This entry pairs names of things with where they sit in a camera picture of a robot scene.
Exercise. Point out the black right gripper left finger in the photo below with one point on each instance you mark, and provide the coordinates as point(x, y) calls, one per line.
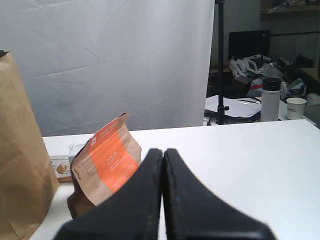
point(132, 213)

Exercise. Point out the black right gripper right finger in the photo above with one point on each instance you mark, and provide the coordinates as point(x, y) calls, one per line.
point(193, 212)

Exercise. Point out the brown packet with white square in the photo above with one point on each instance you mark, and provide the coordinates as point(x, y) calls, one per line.
point(102, 166)

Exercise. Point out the brown paper bag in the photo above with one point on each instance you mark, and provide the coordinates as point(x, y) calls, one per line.
point(27, 179)

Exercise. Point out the flat food box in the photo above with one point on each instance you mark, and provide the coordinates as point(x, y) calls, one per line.
point(62, 168)

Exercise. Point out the black tripod stand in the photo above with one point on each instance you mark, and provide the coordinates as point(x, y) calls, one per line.
point(221, 108)

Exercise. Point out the white sheet on desk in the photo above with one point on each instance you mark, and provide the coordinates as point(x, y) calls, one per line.
point(238, 108)

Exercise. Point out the white thermos black lid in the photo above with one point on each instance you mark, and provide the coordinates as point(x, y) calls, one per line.
point(271, 89)

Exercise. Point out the white paper cup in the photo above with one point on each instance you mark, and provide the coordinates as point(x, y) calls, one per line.
point(295, 108)

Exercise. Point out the clutter pile on desk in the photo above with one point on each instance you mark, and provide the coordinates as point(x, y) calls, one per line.
point(299, 78)

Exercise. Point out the white backdrop cloth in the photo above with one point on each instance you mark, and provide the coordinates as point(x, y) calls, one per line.
point(85, 62)

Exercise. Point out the black monitor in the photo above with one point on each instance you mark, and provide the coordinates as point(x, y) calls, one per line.
point(244, 44)

